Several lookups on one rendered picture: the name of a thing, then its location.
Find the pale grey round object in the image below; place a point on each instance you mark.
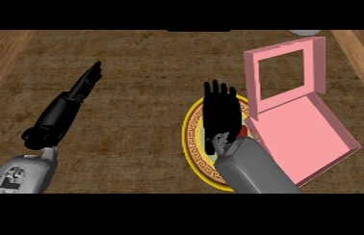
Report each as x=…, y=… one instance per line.
x=305, y=32

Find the brown woven table mat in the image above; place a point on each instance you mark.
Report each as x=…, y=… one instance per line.
x=142, y=94

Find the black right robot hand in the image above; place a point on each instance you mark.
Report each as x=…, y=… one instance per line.
x=221, y=113

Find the pink cardboard box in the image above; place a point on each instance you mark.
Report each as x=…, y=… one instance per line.
x=302, y=134

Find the yellow rimmed patterned plate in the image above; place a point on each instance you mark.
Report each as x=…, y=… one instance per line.
x=195, y=142

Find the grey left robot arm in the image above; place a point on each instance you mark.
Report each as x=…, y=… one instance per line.
x=24, y=174

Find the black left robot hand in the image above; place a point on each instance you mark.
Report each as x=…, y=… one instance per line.
x=59, y=117

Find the red can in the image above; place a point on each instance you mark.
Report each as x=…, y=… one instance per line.
x=244, y=130

